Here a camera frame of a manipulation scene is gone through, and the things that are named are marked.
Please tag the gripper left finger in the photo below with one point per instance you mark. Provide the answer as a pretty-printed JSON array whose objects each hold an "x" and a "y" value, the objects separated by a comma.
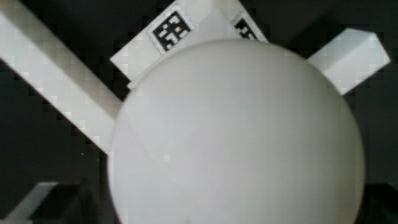
[{"x": 51, "y": 205}]

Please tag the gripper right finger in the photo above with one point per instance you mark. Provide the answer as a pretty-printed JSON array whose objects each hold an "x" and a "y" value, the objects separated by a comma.
[{"x": 380, "y": 204}]

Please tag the white lamp bulb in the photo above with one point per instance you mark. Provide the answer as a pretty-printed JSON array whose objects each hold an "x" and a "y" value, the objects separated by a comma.
[{"x": 236, "y": 149}]

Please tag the white lamp base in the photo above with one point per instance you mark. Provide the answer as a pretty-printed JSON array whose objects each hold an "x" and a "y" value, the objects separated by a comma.
[{"x": 193, "y": 21}]

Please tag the white U-shaped frame fence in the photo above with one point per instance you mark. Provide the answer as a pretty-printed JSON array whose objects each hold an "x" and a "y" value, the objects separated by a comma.
[{"x": 35, "y": 55}]

